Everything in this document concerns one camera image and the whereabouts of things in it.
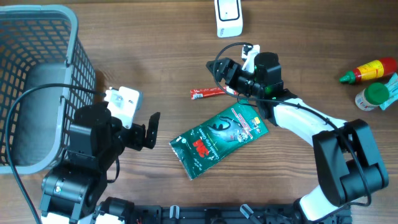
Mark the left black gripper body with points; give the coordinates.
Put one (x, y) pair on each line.
(133, 138)

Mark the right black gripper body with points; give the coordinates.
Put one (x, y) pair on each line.
(244, 81)

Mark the red coffee stick sachet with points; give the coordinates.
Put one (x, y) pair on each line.
(205, 93)

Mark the green 3M gloves packet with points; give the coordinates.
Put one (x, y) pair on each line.
(205, 145)

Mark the green lid jar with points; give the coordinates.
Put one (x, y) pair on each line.
(372, 96)

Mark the red sauce bottle green cap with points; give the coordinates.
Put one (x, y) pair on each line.
(375, 69)

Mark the light teal tissue pack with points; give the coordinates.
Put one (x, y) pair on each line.
(392, 86)

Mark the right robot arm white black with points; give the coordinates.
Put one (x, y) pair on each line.
(349, 164)

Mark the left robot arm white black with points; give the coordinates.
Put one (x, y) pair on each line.
(72, 188)

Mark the white barcode scanner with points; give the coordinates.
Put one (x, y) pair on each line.
(229, 18)

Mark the grey plastic mesh basket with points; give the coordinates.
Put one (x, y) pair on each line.
(44, 64)

